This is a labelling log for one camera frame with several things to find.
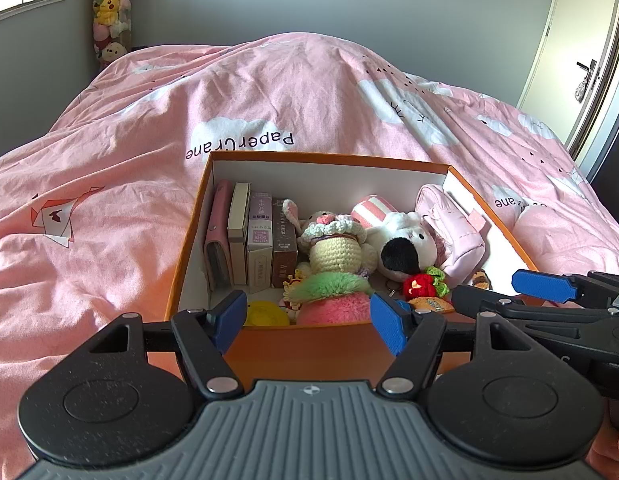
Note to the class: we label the white door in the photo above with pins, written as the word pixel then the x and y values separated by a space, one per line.
pixel 564 35

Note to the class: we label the pink pouch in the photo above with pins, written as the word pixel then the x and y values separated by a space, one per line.
pixel 454 230

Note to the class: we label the white dog plush striped hat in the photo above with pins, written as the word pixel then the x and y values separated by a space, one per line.
pixel 399 245

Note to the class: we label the pink and green fluffy plush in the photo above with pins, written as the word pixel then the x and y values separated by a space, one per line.
pixel 334 305

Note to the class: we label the brown card box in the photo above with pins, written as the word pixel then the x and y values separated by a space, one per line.
pixel 284 255

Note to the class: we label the orange cardboard box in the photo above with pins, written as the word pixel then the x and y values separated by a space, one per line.
pixel 309 355

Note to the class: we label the clear tube of plush toys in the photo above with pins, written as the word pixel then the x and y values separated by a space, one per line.
pixel 111 10

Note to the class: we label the pink printed duvet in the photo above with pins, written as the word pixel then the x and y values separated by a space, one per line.
pixel 114 185

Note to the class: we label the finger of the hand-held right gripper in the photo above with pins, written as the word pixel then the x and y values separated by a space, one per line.
pixel 539 285
pixel 539 310

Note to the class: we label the grey card box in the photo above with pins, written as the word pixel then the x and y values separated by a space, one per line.
pixel 238 225

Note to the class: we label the person's right hand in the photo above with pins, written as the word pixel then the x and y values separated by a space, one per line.
pixel 617 460

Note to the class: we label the yellow round toy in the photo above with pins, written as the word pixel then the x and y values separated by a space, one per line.
pixel 267 315

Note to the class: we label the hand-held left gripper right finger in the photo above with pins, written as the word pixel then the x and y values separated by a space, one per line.
pixel 389 325

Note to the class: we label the lilac card box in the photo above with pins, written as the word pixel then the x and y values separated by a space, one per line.
pixel 259 245

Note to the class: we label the cream crochet bunny doll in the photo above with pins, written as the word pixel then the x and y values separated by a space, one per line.
pixel 334 255

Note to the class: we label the orange-red crochet fruit charm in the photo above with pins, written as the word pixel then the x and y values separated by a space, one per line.
pixel 422 284

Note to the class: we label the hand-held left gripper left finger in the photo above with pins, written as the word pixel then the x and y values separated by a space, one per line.
pixel 232 317

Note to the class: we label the small cartoon figure charm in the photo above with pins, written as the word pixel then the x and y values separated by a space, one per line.
pixel 295 287

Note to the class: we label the pink wallet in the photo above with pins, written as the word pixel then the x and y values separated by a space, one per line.
pixel 217 240

